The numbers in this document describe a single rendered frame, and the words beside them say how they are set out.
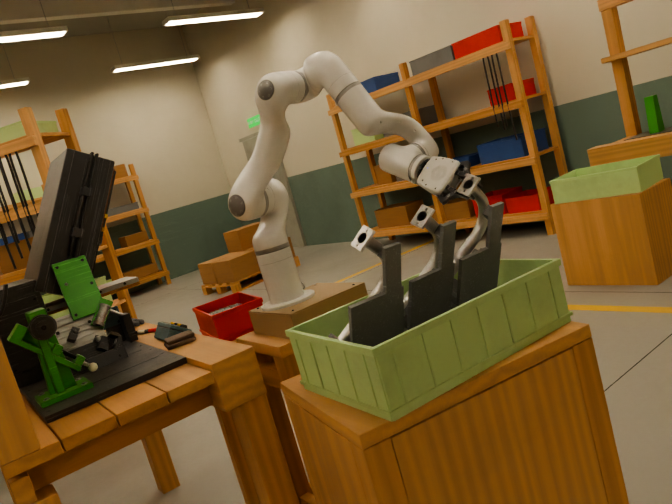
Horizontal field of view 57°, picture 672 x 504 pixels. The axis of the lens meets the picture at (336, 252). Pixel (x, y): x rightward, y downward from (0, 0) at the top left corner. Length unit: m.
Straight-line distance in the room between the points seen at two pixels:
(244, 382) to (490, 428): 0.72
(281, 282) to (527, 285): 0.84
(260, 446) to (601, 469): 0.94
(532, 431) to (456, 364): 0.28
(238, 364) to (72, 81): 10.54
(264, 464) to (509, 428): 0.75
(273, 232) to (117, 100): 10.33
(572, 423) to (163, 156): 11.14
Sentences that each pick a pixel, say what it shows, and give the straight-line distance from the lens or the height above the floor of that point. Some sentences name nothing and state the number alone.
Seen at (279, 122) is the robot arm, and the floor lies 1.51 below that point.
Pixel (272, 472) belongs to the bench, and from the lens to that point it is 1.98.
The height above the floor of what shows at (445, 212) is 0.37.
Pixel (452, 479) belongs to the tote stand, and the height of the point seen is 0.59.
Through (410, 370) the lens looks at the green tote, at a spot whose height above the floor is 0.88.
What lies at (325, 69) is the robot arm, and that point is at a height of 1.61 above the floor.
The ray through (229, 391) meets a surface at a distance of 1.86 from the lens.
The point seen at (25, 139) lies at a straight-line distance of 5.04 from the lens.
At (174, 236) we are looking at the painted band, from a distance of 12.22.
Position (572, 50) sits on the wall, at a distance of 7.01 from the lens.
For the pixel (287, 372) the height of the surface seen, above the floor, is 0.76.
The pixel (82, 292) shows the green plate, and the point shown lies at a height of 1.15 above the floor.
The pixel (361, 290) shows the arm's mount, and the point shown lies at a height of 0.92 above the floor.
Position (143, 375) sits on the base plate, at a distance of 1.97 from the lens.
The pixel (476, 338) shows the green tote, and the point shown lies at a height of 0.87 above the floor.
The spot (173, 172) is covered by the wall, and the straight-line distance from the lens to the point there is 12.36.
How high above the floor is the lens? 1.36
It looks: 8 degrees down
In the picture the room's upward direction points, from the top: 16 degrees counter-clockwise
